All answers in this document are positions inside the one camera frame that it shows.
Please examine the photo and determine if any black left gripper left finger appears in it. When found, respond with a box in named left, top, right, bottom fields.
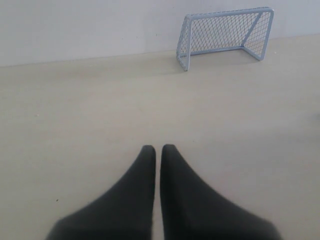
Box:
left=47, top=145, right=156, bottom=240

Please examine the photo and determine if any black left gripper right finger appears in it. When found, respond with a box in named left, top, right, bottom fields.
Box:
left=160, top=144, right=282, bottom=240

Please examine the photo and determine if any white miniature soccer goal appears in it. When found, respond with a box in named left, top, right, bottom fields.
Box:
left=176, top=7, right=274, bottom=71

